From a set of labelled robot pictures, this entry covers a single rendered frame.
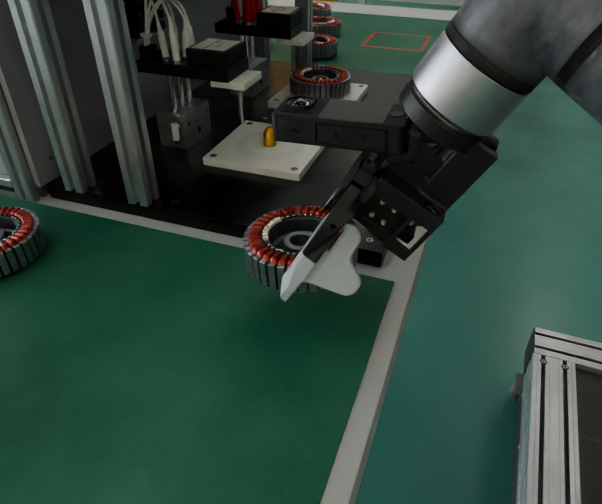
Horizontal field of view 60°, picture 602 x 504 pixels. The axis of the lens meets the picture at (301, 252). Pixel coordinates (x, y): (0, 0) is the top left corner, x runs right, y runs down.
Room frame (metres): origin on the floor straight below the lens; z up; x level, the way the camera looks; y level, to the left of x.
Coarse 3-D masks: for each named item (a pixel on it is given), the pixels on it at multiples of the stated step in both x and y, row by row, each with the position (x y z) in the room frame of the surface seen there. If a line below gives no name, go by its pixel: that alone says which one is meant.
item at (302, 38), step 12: (264, 12) 0.96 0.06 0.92; (276, 12) 0.96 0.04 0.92; (288, 12) 0.96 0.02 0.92; (300, 12) 0.99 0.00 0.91; (216, 24) 0.99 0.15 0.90; (228, 24) 0.98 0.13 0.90; (240, 24) 0.98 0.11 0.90; (252, 24) 0.97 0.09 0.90; (264, 24) 0.96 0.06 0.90; (276, 24) 0.95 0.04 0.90; (288, 24) 0.95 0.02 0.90; (300, 24) 0.99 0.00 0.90; (240, 36) 0.98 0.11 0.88; (252, 36) 1.02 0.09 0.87; (264, 36) 0.96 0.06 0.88; (276, 36) 0.95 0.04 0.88; (288, 36) 0.94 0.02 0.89; (300, 36) 0.96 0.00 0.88; (312, 36) 0.98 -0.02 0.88; (252, 48) 1.02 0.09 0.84
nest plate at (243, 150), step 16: (240, 128) 0.79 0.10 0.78; (256, 128) 0.79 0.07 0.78; (224, 144) 0.73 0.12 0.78; (240, 144) 0.73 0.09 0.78; (256, 144) 0.73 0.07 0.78; (288, 144) 0.73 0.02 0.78; (304, 144) 0.73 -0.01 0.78; (208, 160) 0.68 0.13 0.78; (224, 160) 0.68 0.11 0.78; (240, 160) 0.68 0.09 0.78; (256, 160) 0.68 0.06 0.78; (272, 160) 0.68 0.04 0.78; (288, 160) 0.68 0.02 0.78; (304, 160) 0.68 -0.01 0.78; (272, 176) 0.65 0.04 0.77; (288, 176) 0.64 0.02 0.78
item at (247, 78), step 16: (192, 48) 0.74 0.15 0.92; (208, 48) 0.74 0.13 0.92; (224, 48) 0.74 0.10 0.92; (240, 48) 0.76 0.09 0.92; (144, 64) 0.76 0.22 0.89; (160, 64) 0.75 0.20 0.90; (176, 64) 0.74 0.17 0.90; (192, 64) 0.74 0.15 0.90; (208, 64) 0.73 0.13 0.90; (224, 64) 0.72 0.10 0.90; (240, 64) 0.75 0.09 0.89; (176, 80) 0.78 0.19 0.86; (208, 80) 0.72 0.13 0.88; (224, 80) 0.72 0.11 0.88; (240, 80) 0.73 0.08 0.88; (256, 80) 0.75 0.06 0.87
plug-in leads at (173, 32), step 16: (144, 0) 0.77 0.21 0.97; (160, 0) 0.75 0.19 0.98; (176, 0) 0.79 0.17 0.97; (144, 32) 0.77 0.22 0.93; (160, 32) 0.76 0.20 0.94; (176, 32) 0.79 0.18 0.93; (192, 32) 0.79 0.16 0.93; (144, 48) 0.76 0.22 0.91; (160, 48) 0.77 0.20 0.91; (176, 48) 0.75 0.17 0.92
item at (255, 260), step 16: (288, 208) 0.46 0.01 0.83; (304, 208) 0.46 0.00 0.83; (320, 208) 0.46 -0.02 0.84; (256, 224) 0.43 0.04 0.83; (272, 224) 0.43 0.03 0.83; (288, 224) 0.45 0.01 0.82; (304, 224) 0.45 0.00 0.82; (256, 240) 0.41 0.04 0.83; (272, 240) 0.43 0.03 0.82; (288, 240) 0.42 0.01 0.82; (304, 240) 0.43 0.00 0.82; (256, 256) 0.38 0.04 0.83; (272, 256) 0.38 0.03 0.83; (288, 256) 0.38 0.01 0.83; (352, 256) 0.39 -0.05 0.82; (256, 272) 0.38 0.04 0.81; (272, 272) 0.37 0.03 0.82; (272, 288) 0.37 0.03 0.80; (304, 288) 0.36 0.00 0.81; (320, 288) 0.36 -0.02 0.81
